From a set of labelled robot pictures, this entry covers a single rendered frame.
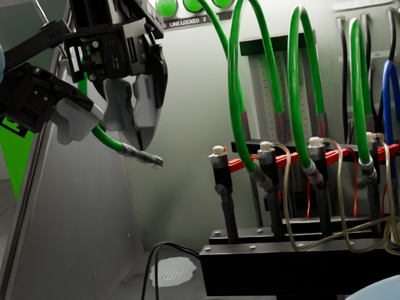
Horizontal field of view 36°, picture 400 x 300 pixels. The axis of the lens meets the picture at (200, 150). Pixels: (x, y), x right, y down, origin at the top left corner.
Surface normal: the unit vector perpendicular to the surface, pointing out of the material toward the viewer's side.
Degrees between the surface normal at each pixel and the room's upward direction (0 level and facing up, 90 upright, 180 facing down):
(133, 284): 0
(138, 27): 90
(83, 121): 75
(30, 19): 90
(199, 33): 90
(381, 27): 90
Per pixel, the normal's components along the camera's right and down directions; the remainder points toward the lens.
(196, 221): -0.27, 0.31
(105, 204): 0.95, -0.08
